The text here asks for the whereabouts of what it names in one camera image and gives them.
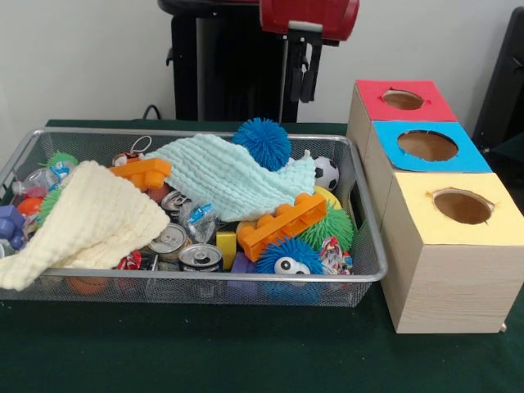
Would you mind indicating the long orange toy brick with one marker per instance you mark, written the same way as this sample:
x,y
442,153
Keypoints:
x,y
282,223

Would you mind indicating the wooden box with three holes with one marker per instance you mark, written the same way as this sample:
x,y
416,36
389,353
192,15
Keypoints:
x,y
442,286

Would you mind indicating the shallow clear mesh bin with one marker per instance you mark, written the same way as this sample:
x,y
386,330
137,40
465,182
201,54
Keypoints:
x,y
106,147

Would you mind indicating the cream yellow knitted cloth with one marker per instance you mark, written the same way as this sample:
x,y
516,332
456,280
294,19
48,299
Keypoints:
x,y
82,221

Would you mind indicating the small soccer ball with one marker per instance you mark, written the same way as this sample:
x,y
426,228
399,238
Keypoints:
x,y
327,173

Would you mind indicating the pale blue waffle cloth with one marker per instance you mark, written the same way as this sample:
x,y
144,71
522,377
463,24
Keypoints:
x,y
229,172

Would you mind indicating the orange toy brick with studs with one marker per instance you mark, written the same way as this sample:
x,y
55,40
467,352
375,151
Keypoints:
x,y
143,172

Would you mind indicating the silver drink can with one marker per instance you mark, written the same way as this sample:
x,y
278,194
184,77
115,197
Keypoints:
x,y
169,240

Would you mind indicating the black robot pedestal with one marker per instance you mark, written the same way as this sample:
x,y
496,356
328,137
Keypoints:
x,y
221,65

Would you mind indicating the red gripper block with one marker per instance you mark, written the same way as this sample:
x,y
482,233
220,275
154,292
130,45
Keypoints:
x,y
311,16

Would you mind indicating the plain blue spiky ball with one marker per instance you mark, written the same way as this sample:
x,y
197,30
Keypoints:
x,y
262,143

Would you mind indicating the blue spiky ball with eyes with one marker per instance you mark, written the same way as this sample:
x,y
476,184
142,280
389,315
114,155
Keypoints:
x,y
286,255

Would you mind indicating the crushed clear plastic bottle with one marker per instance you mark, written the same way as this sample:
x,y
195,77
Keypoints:
x,y
199,221

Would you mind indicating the dark green table cloth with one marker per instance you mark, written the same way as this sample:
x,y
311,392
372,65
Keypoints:
x,y
246,352

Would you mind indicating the black drink can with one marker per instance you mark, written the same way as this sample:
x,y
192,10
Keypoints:
x,y
201,256

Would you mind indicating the black upright panel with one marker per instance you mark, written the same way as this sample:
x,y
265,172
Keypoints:
x,y
508,82

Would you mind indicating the large green spiky ball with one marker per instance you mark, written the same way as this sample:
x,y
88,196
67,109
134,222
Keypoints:
x,y
337,231

